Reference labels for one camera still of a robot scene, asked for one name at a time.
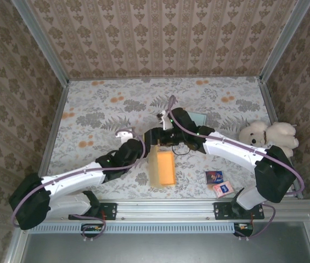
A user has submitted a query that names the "teal paper box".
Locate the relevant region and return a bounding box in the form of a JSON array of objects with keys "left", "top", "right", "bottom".
[{"left": 190, "top": 111, "right": 207, "bottom": 127}]

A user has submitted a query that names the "orange paper box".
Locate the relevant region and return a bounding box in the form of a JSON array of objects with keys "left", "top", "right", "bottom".
[{"left": 148, "top": 145, "right": 177, "bottom": 188}]

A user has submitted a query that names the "floral patterned table cover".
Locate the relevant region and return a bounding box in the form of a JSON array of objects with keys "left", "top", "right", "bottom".
[{"left": 41, "top": 76, "right": 295, "bottom": 201}]

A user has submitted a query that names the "dark blue small packet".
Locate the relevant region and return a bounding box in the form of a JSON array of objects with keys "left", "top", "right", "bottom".
[{"left": 204, "top": 170, "right": 224, "bottom": 185}]

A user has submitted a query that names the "pink small packet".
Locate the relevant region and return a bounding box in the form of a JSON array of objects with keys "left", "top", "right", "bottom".
[{"left": 212, "top": 181, "right": 234, "bottom": 198}]

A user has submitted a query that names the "white plush teddy dog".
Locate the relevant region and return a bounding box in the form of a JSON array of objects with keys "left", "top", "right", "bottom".
[{"left": 239, "top": 120, "right": 300, "bottom": 158}]

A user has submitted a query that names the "grey metal sheet panel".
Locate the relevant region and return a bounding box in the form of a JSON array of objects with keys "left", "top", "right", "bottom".
[{"left": 24, "top": 232, "right": 310, "bottom": 263}]

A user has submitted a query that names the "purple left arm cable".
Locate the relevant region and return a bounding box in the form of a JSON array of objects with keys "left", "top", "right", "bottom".
[{"left": 11, "top": 128, "right": 147, "bottom": 242}]

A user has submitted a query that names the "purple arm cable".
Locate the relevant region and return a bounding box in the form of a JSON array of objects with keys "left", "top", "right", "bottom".
[
  {"left": 11, "top": 128, "right": 147, "bottom": 242},
  {"left": 167, "top": 95, "right": 305, "bottom": 242}
]

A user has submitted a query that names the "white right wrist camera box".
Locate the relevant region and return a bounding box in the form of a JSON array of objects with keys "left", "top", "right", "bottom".
[{"left": 157, "top": 111, "right": 173, "bottom": 131}]

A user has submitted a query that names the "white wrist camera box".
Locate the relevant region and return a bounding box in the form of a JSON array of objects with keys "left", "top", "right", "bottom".
[
  {"left": 115, "top": 128, "right": 133, "bottom": 139},
  {"left": 157, "top": 111, "right": 173, "bottom": 131}
]

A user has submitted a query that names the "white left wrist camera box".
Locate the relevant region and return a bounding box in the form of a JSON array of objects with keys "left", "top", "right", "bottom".
[{"left": 115, "top": 128, "right": 133, "bottom": 139}]

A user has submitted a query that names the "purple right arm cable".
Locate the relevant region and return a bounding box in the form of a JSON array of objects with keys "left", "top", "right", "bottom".
[{"left": 167, "top": 95, "right": 305, "bottom": 242}]

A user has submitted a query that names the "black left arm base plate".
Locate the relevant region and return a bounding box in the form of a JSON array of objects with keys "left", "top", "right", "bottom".
[{"left": 69, "top": 202, "right": 117, "bottom": 221}]

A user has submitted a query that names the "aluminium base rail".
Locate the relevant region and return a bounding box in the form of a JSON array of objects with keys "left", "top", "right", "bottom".
[{"left": 20, "top": 199, "right": 310, "bottom": 220}]

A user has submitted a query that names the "aluminium table side rail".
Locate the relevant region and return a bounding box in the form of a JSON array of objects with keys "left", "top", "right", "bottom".
[
  {"left": 258, "top": 79, "right": 303, "bottom": 199},
  {"left": 31, "top": 82, "right": 70, "bottom": 201}
]

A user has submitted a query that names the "grey slotted cable duct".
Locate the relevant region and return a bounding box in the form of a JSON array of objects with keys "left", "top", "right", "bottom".
[{"left": 38, "top": 222, "right": 250, "bottom": 234}]

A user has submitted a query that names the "black cable connector box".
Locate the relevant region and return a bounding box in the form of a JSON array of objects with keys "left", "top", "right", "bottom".
[
  {"left": 233, "top": 222, "right": 254, "bottom": 238},
  {"left": 81, "top": 223, "right": 104, "bottom": 238}
]

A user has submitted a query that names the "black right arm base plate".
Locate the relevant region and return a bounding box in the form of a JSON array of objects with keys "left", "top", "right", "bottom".
[{"left": 213, "top": 202, "right": 265, "bottom": 221}]

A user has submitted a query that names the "aluminium frame post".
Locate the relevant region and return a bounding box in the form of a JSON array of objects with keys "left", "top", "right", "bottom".
[
  {"left": 11, "top": 0, "right": 70, "bottom": 88},
  {"left": 258, "top": 0, "right": 310, "bottom": 83}
]

